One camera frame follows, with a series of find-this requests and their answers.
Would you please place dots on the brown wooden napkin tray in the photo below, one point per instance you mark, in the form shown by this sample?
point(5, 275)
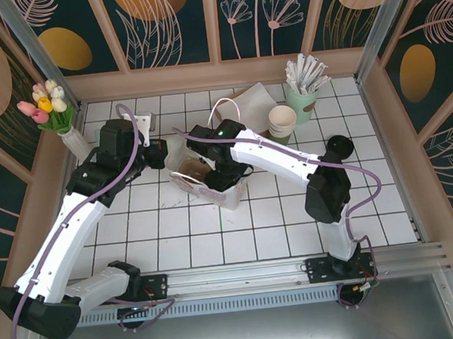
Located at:
point(218, 114)

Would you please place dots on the aluminium frame post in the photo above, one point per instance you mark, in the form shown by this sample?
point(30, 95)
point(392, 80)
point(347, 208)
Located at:
point(37, 51)
point(388, 20)

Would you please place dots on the artificial tulip bouquet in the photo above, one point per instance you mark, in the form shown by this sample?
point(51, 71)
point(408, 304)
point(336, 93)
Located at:
point(52, 103)

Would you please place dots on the white printed paper bag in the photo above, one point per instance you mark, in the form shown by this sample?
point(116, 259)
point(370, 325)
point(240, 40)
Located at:
point(229, 199)

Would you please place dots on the mint green Sweet tin canister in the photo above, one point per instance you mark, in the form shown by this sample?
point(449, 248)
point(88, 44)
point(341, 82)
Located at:
point(302, 107)

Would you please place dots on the long aluminium base rail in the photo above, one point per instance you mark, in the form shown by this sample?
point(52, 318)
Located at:
point(236, 280)

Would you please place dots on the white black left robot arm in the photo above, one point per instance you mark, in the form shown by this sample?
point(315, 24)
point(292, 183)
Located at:
point(66, 239)

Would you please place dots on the small circuit board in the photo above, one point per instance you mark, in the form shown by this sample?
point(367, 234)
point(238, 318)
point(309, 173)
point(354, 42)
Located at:
point(368, 289)

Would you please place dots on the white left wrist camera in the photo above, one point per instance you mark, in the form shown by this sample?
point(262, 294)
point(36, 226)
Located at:
point(146, 125)

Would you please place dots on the white wrapped straw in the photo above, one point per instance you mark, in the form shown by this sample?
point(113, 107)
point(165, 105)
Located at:
point(291, 76)
point(311, 72)
point(322, 83)
point(320, 75)
point(302, 71)

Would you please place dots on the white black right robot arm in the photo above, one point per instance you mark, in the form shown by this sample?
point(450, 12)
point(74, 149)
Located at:
point(277, 157)

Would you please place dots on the grey metal panel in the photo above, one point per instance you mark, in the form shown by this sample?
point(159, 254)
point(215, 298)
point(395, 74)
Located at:
point(241, 335)

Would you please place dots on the white paper napkin stack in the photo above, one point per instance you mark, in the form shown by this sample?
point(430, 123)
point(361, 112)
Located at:
point(256, 103)

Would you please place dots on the brown cardboard cup carrier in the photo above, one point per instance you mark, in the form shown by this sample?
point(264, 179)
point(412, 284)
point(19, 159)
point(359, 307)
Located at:
point(191, 172)

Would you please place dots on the black plastic cup lids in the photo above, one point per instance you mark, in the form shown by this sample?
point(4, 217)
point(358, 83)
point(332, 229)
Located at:
point(339, 147)

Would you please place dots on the white ribbed vase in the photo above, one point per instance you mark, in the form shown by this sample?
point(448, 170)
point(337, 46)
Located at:
point(74, 141)

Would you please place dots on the aluminium side rail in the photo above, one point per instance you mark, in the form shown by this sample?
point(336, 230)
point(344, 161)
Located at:
point(58, 216)

